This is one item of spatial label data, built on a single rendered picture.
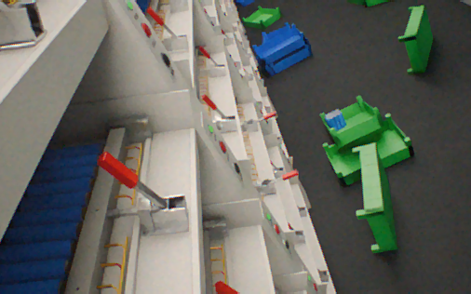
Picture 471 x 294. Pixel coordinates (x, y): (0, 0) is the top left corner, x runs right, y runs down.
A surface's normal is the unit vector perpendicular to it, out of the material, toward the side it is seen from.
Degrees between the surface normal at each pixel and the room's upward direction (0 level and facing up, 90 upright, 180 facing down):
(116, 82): 90
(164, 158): 22
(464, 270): 0
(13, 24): 90
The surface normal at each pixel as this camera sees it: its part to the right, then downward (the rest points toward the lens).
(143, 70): 0.11, 0.56
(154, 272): -0.07, -0.82
